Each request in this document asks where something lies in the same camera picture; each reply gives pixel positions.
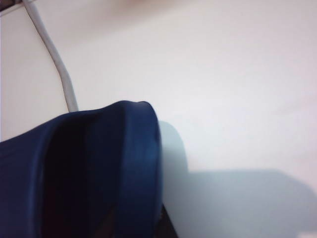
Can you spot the silver-taped right gripper finger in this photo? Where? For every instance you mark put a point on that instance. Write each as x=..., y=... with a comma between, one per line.
x=167, y=228

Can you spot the dark blue rubber slipper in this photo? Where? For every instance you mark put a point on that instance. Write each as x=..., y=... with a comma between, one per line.
x=138, y=161

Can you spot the brown desk partition panel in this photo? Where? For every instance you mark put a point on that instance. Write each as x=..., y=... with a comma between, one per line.
x=5, y=2

